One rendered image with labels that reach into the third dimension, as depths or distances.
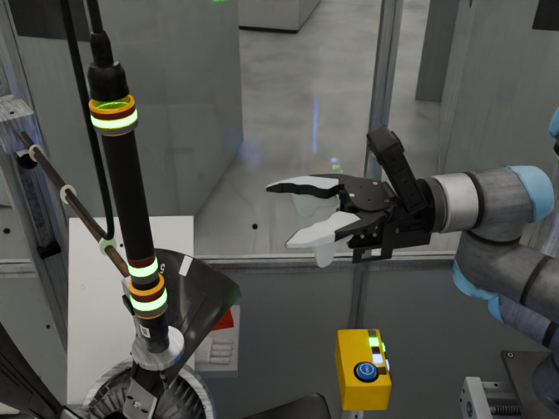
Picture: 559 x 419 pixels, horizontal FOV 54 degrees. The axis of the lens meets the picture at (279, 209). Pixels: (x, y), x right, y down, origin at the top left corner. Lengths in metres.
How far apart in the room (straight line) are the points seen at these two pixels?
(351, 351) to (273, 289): 0.47
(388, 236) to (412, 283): 1.04
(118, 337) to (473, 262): 0.74
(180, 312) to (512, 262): 0.51
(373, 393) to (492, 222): 0.61
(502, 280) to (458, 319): 1.10
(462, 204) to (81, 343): 0.83
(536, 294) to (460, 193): 0.17
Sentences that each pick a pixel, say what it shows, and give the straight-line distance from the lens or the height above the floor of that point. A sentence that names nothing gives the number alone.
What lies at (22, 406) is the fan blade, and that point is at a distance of 1.07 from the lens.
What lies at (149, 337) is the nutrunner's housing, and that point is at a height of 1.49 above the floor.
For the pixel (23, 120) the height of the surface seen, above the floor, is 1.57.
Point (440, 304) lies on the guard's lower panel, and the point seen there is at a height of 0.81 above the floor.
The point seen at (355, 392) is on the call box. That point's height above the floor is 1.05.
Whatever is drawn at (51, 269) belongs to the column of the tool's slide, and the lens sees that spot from 1.51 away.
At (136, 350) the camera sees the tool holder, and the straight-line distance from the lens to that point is 0.78.
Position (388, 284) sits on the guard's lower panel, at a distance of 1.70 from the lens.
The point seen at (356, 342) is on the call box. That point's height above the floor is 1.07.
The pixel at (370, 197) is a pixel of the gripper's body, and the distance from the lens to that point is 0.67.
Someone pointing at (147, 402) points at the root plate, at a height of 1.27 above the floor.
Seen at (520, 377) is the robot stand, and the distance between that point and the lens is 1.37.
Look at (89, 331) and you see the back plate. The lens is 1.22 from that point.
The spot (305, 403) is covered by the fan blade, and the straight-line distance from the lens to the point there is 1.01.
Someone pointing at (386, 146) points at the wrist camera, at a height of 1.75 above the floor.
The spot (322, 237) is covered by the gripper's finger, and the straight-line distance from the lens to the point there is 0.61.
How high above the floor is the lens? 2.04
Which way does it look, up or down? 35 degrees down
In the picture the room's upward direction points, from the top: straight up
